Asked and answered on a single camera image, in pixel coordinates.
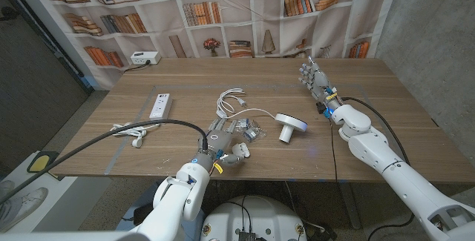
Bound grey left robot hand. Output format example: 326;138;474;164
192;118;246;172

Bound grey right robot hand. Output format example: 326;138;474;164
298;55;343;115

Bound white AirPods case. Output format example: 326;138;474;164
232;142;252;159

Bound clear plastic bag with parts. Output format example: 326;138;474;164
234;117;267;142

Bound white round charger stand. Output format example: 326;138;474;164
274;112;309;145

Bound white power strip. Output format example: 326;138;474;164
148;93;174;120

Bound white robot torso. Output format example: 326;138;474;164
200;195;308;241

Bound printed bookshelf backdrop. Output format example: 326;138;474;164
7;0;404;90

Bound white outlet box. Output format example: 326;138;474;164
130;50;162;66

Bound grey table leg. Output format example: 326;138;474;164
339;181;363;231

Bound white low platform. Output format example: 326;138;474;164
0;151;112;234

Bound yellow black foot pedal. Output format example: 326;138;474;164
26;151;60;174

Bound white sneaker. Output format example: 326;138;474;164
0;179;16;205
0;187;49;233

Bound white USB cable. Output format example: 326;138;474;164
215;87;278;120

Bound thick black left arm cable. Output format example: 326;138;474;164
0;119;209;205

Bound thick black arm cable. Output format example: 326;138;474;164
340;95;415;241
0;119;209;205

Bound thin black hanging wire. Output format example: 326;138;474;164
328;118;341;182

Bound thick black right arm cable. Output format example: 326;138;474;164
340;95;415;241

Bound white bundled power cord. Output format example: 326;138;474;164
109;122;161;148

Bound black outlet box cable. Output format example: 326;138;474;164
123;59;152;73

